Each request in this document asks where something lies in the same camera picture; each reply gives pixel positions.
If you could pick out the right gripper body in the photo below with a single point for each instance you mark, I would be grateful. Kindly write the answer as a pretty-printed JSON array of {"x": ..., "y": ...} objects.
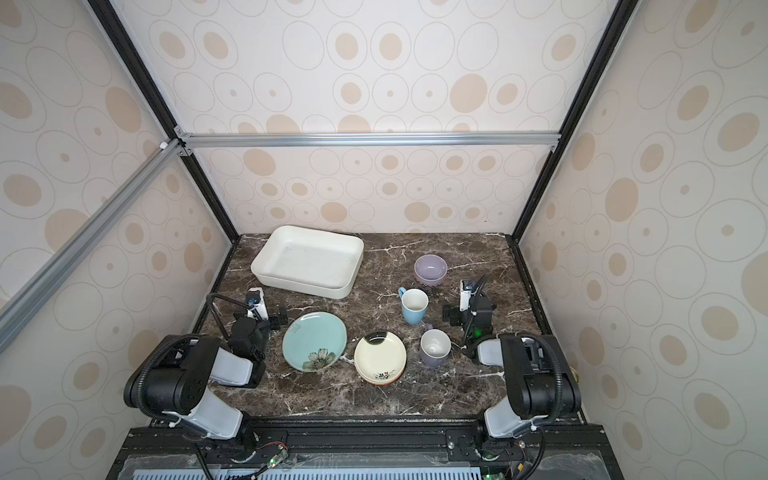
[{"x": 459, "y": 313}]

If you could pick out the teal flower plate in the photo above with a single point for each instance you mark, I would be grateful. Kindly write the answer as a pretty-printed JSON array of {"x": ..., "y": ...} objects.
[{"x": 314, "y": 341}]

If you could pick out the cream plate with dark rim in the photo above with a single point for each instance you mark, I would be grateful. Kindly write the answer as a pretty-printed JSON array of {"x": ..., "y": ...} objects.
[{"x": 380, "y": 358}]

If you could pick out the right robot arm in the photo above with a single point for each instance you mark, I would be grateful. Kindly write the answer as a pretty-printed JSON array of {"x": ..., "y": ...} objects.
[{"x": 540, "y": 385}]

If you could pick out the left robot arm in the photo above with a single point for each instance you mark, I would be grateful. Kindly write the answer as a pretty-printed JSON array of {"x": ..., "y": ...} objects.
[{"x": 172, "y": 384}]

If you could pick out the white plastic bin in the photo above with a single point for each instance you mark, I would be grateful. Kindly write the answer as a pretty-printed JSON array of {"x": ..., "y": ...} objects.
[{"x": 308, "y": 261}]

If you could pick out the purple grey mug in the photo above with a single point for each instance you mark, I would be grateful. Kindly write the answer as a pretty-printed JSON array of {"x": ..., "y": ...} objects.
[{"x": 435, "y": 347}]

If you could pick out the light blue mug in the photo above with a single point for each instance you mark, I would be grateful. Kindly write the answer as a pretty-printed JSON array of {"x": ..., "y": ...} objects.
[{"x": 414, "y": 305}]

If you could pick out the lavender bowl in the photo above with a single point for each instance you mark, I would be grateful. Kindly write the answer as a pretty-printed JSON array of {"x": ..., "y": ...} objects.
[{"x": 430, "y": 270}]

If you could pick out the horizontal aluminium bar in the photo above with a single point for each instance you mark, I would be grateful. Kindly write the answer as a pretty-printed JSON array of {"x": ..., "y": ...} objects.
[{"x": 376, "y": 139}]

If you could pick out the diagonal aluminium bar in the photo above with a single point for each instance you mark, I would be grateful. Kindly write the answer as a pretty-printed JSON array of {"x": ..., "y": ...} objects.
[{"x": 22, "y": 308}]

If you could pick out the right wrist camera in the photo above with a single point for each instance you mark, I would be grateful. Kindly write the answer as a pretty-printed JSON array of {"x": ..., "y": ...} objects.
[{"x": 466, "y": 293}]

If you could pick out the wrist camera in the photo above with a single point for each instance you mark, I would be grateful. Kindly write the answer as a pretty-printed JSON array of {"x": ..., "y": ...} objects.
[
  {"x": 256, "y": 307},
  {"x": 466, "y": 293}
]

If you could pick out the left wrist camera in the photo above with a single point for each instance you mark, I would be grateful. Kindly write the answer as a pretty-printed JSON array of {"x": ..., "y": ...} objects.
[{"x": 256, "y": 307}]

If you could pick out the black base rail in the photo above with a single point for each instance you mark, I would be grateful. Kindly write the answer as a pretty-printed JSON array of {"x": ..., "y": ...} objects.
[{"x": 367, "y": 448}]

